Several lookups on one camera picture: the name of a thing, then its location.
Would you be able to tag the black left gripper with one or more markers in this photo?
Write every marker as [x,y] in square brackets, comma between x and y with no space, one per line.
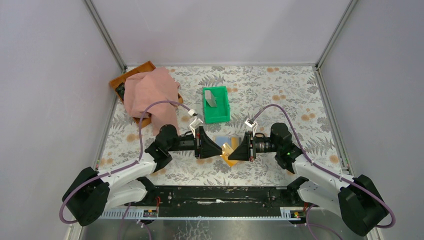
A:
[199,142]

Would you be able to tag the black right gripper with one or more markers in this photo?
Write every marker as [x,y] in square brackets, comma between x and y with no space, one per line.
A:
[250,146]

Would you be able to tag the gold VIP card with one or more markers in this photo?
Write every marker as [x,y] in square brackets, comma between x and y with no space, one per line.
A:
[227,150]

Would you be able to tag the beige card holder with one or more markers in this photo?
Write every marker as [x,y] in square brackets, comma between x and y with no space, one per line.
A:
[232,140]

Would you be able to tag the green plastic bin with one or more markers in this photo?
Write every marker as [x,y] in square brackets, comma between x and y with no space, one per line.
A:
[220,113]

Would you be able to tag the grey card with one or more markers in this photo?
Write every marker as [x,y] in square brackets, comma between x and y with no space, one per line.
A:
[210,99]

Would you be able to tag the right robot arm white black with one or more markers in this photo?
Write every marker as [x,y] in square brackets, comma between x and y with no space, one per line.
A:
[355,199]

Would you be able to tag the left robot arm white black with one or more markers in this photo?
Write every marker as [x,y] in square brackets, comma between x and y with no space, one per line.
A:
[93,192]

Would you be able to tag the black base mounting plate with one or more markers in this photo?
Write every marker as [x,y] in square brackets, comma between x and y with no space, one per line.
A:
[178,197]

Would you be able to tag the pink cloth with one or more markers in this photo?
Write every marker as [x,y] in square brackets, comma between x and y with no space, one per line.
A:
[145,88]

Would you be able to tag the brown wooden tray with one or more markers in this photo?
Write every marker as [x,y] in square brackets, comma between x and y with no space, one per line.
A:
[118,86]

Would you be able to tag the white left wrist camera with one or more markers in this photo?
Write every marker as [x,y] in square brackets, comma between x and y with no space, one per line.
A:
[194,123]

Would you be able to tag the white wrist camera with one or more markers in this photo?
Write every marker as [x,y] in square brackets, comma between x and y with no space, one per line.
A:
[252,124]
[194,123]

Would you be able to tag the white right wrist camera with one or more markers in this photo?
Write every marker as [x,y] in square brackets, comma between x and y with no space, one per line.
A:
[252,124]

